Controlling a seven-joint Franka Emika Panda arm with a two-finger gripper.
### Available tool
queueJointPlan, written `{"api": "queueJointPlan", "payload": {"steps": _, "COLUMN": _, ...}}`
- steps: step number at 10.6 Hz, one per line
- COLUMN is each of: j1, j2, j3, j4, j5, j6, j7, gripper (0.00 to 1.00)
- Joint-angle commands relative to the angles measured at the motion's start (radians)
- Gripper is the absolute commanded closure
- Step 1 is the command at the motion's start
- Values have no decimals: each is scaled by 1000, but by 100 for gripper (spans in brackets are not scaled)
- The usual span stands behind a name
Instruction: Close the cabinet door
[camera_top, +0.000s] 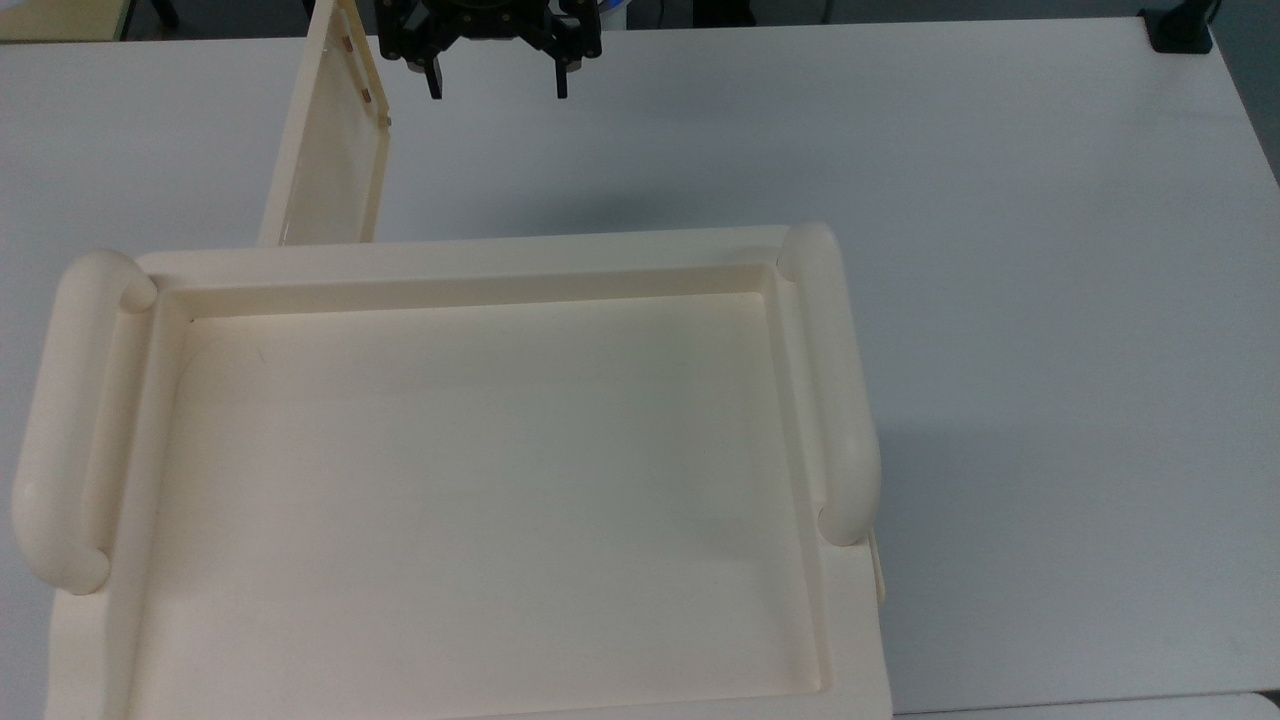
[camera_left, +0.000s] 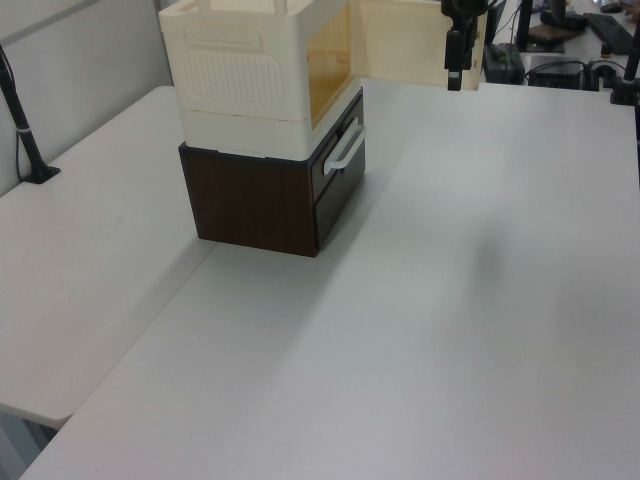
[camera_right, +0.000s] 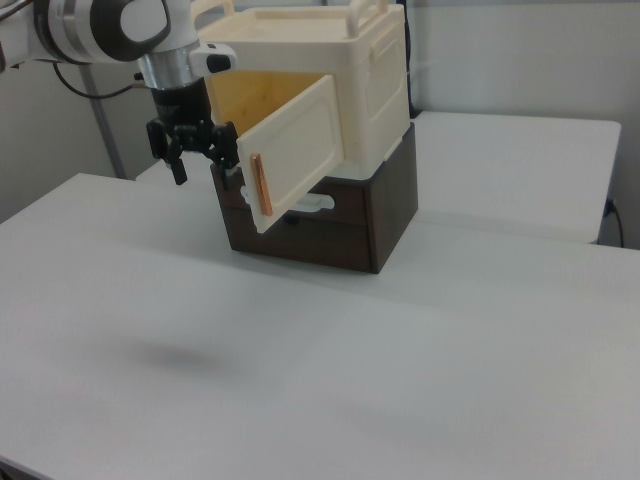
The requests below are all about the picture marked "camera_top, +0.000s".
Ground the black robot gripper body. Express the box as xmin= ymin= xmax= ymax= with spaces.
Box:
xmin=377 ymin=0 xmax=604 ymax=74

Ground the black table clamp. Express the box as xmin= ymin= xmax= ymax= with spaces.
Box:
xmin=1139 ymin=0 xmax=1222 ymax=55

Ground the cream plastic tray with handles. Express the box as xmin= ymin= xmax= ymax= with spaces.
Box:
xmin=10 ymin=222 xmax=894 ymax=720

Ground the cream cabinet door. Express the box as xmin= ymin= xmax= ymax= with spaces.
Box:
xmin=257 ymin=0 xmax=392 ymax=248

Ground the cream rounded cabinet handle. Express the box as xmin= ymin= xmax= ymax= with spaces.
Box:
xmin=10 ymin=249 xmax=159 ymax=597

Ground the yellow wooden table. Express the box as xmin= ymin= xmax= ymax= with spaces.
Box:
xmin=0 ymin=0 xmax=136 ymax=43

